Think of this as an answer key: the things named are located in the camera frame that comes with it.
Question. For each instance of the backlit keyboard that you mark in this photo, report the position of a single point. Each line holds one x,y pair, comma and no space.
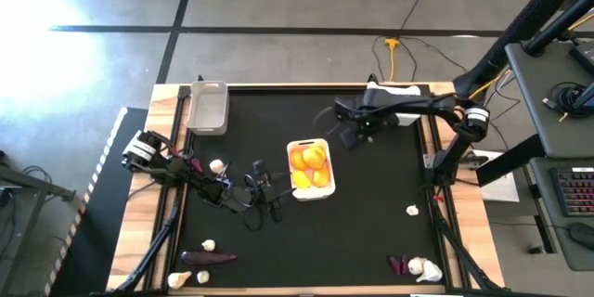
575,192

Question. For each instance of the black frame brace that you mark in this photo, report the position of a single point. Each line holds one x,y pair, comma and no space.
155,246
459,248

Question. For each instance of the long purple eggplant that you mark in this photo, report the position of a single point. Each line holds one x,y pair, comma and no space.
209,258

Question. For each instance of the black computer mouse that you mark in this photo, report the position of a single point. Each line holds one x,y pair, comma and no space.
582,234

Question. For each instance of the black table mat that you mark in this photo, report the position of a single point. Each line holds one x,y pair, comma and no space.
352,241

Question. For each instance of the black desk leg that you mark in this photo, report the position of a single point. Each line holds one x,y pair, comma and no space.
503,162

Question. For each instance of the black monitor pole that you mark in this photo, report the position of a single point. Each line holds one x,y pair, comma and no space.
557,25

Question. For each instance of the white paper sheet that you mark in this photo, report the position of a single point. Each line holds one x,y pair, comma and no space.
503,190

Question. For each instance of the black floor mat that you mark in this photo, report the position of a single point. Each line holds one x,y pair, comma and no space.
99,223

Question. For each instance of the orange fruit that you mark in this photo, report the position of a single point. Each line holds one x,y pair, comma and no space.
298,161
314,158

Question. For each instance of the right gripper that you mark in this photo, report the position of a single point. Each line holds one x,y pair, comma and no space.
366,116

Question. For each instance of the grey desk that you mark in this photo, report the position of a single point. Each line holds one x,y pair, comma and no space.
533,102
540,204

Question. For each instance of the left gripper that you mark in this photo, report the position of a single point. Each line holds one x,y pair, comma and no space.
260,195

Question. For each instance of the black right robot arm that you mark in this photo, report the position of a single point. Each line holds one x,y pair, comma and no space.
445,104

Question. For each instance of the grey plastic basket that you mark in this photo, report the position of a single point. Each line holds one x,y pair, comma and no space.
207,109

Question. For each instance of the white plastic basket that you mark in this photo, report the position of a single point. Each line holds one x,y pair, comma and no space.
394,88
315,194

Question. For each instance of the small purple eggplant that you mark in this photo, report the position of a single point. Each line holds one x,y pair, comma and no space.
197,166
405,266
396,266

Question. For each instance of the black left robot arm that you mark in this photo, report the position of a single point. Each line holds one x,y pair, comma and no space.
209,190

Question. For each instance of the black tower fan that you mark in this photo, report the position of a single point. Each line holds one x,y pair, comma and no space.
520,28

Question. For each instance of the black metal stand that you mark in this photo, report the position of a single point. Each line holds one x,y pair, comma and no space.
37,184

